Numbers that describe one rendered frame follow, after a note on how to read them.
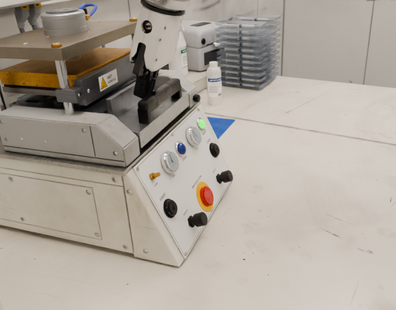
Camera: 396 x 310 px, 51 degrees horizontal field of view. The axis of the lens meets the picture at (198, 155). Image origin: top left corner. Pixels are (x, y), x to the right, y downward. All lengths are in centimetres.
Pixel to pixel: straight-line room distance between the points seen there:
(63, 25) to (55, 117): 18
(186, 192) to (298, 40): 249
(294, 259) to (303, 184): 26
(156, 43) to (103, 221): 31
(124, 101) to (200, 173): 21
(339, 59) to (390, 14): 42
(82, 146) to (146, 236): 18
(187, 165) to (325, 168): 37
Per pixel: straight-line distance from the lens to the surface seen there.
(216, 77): 142
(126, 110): 79
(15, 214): 88
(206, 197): 83
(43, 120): 73
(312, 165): 105
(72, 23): 81
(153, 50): 71
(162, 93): 76
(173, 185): 76
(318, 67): 318
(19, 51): 75
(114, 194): 70
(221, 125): 127
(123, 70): 82
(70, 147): 71
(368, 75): 311
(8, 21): 97
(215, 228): 82
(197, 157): 86
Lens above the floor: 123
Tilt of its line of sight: 26 degrees down
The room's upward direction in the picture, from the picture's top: 3 degrees counter-clockwise
